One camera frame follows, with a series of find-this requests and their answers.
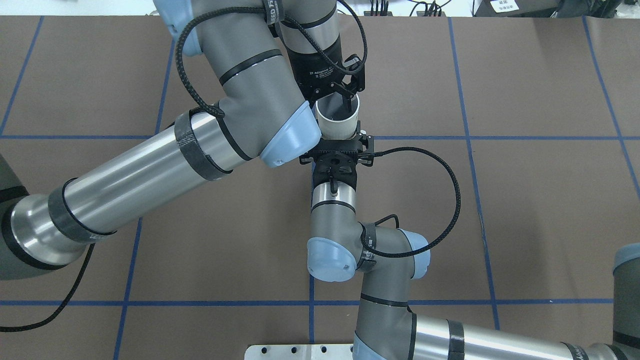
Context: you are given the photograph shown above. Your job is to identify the white central pedestal column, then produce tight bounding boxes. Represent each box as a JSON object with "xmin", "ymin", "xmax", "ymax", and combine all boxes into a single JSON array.
[{"xmin": 244, "ymin": 343, "xmax": 354, "ymax": 360}]

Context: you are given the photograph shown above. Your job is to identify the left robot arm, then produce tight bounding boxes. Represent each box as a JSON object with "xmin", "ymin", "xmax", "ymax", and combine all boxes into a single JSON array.
[{"xmin": 1, "ymin": 0, "xmax": 345, "ymax": 280}]

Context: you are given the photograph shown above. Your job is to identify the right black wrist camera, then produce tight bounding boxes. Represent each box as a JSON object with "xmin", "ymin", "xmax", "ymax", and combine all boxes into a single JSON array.
[{"xmin": 298, "ymin": 132, "xmax": 375, "ymax": 167}]

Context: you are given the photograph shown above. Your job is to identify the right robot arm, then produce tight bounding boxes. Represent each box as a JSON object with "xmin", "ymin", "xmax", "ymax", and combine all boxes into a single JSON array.
[{"xmin": 300, "ymin": 146, "xmax": 639, "ymax": 360}]

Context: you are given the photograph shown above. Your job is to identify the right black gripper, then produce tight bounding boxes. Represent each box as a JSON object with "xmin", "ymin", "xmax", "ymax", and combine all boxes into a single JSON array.
[{"xmin": 312, "ymin": 151, "xmax": 358, "ymax": 191}]

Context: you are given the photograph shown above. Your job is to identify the white mug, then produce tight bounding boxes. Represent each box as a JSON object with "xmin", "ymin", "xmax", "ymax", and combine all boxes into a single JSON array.
[{"xmin": 315, "ymin": 92, "xmax": 361, "ymax": 141}]

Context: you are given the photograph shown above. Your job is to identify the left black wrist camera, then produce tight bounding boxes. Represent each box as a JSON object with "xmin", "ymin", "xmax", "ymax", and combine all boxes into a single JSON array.
[{"xmin": 342, "ymin": 54, "xmax": 366, "ymax": 94}]

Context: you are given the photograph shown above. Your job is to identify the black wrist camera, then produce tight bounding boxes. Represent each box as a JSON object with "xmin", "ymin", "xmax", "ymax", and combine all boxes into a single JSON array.
[
  {"xmin": 298, "ymin": 132, "xmax": 375, "ymax": 167},
  {"xmin": 342, "ymin": 54, "xmax": 366, "ymax": 94}
]

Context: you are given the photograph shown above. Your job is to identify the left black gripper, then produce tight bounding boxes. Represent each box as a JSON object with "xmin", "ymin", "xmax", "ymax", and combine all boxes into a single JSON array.
[{"xmin": 290, "ymin": 49, "xmax": 357, "ymax": 112}]

